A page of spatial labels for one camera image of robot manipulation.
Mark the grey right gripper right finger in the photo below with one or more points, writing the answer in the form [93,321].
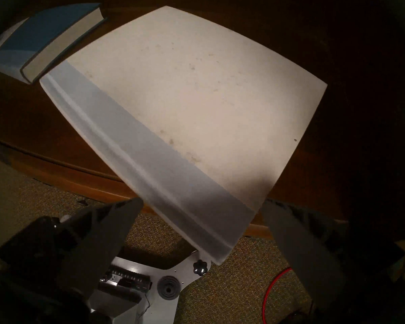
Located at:
[297,249]

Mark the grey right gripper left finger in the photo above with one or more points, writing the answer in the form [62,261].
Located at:
[98,245]

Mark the cream book with grey spine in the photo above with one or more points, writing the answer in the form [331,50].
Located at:
[195,100]

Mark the black electronics module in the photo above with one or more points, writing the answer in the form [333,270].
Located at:
[128,281]

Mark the black round rubber pad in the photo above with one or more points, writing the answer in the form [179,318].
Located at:
[168,287]

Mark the black star knob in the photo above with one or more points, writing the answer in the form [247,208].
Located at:
[199,268]

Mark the blue book with grey spine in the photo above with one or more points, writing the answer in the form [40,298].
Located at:
[44,36]

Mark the white book with round emblem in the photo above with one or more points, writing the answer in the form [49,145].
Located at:
[1,39]

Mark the grey metal robot base plate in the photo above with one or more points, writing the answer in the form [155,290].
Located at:
[162,303]

